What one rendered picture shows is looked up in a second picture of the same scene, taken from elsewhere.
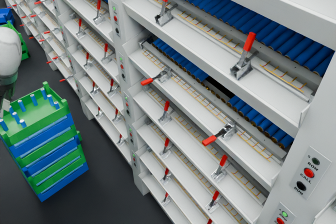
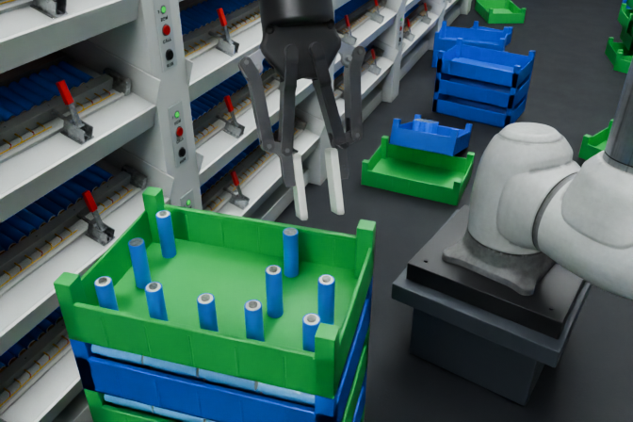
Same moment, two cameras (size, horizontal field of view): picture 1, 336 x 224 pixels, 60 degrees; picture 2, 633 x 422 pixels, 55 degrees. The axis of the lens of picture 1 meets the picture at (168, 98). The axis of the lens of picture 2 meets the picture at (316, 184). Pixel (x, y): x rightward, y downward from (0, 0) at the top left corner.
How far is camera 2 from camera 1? 1.70 m
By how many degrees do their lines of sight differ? 88
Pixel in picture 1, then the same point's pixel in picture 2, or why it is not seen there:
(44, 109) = (173, 293)
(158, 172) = (222, 142)
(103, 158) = not seen: outside the picture
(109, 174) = not seen: hidden behind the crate
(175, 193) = (250, 120)
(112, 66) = (73, 1)
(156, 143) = (209, 59)
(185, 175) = (254, 34)
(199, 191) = not seen: hidden behind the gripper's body
